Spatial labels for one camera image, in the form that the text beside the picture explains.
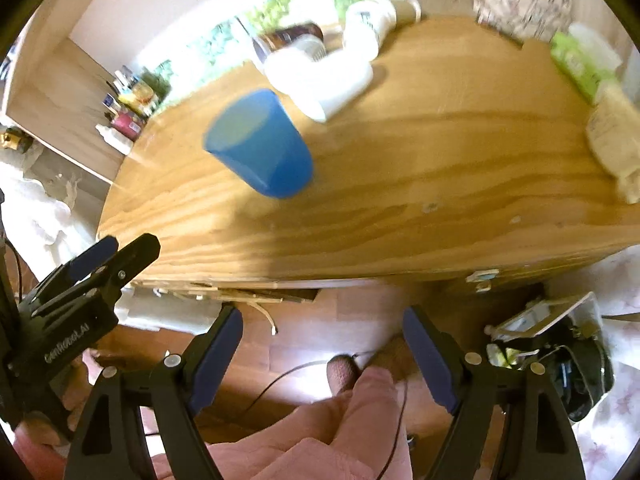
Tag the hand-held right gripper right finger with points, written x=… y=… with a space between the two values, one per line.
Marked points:
x=429 y=360

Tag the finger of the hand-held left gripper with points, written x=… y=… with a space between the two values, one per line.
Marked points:
x=132 y=260
x=92 y=257

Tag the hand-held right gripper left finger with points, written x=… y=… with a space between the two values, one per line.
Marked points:
x=220 y=355

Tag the blue plastic cup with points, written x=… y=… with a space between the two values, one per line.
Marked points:
x=257 y=142

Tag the brown paper cup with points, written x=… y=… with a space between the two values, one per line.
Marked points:
x=410 y=8

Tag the white crumpled cloth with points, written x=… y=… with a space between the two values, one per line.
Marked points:
x=35 y=210

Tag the person's brown socked foot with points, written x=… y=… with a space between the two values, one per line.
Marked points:
x=342 y=372

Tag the white open box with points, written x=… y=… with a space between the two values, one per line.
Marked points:
x=540 y=316

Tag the person's pink trouser leg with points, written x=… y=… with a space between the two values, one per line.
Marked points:
x=310 y=440

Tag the black bag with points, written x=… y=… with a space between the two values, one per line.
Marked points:
x=575 y=365

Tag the row of small bottles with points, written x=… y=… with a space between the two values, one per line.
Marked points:
x=130 y=102

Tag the wooden cabinet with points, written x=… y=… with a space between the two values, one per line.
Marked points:
x=65 y=95

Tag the white plastic jug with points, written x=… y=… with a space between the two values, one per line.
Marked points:
x=320 y=80

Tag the dark glass jar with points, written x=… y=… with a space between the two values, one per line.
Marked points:
x=289 y=38

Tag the green wipes packet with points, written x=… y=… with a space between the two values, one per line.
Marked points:
x=580 y=62

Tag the white bottle on table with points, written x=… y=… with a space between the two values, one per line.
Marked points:
x=370 y=20

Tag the white plastic lid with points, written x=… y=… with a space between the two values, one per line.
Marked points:
x=597 y=42

